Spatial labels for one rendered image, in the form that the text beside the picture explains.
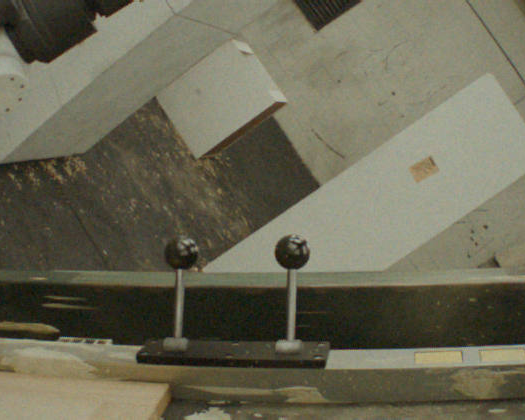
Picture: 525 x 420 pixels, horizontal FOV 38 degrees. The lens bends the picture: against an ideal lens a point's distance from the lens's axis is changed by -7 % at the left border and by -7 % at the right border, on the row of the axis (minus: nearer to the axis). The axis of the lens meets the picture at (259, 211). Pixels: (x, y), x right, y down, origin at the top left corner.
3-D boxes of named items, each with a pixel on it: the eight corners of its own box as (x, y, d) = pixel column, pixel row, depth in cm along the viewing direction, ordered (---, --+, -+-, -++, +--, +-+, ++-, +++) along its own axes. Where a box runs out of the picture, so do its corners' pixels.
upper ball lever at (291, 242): (273, 362, 84) (277, 239, 88) (309, 362, 83) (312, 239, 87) (267, 358, 81) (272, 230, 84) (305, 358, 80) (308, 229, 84)
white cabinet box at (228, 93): (175, 97, 639) (247, 43, 619) (215, 156, 636) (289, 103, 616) (154, 96, 595) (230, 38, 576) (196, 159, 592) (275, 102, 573)
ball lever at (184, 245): (164, 359, 86) (170, 240, 90) (198, 360, 86) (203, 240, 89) (154, 355, 83) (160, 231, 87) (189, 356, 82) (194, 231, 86)
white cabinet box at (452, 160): (228, 254, 533) (486, 76, 478) (277, 327, 530) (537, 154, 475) (198, 271, 475) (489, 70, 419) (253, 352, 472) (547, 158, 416)
